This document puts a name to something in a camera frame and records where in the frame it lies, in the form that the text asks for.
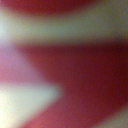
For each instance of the red granola bar packet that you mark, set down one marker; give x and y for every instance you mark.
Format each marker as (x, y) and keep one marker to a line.
(83, 76)

